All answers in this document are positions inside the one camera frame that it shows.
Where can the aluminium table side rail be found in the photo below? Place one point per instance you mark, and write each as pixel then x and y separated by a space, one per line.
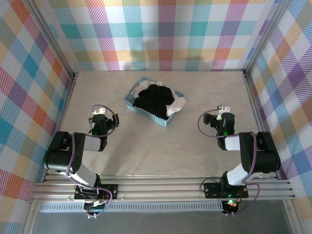
pixel 258 117
pixel 63 114

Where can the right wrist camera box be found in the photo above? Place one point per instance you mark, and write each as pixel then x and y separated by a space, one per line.
pixel 223 108

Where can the aluminium mounting rail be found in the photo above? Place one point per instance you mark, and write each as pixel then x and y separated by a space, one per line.
pixel 158 191

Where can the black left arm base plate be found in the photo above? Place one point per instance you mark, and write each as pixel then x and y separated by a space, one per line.
pixel 109 189

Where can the aluminium frame leg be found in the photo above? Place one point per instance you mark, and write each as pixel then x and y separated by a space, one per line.
pixel 291 217
pixel 30 219

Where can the aluminium frame post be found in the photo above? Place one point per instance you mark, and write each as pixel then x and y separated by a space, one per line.
pixel 265 36
pixel 52 41

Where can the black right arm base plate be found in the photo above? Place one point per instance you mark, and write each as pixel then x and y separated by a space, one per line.
pixel 211 190

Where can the blue plastic basket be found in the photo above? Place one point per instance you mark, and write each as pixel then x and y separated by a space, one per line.
pixel 146 114

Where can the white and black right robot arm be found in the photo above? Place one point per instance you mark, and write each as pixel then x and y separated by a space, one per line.
pixel 263 156

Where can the crumpled white cloth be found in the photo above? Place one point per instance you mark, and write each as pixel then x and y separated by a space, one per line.
pixel 176 106

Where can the black t-shirt with floral print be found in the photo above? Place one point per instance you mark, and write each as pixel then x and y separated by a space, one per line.
pixel 153 100

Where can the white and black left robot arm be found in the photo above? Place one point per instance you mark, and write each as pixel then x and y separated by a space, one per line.
pixel 61 156

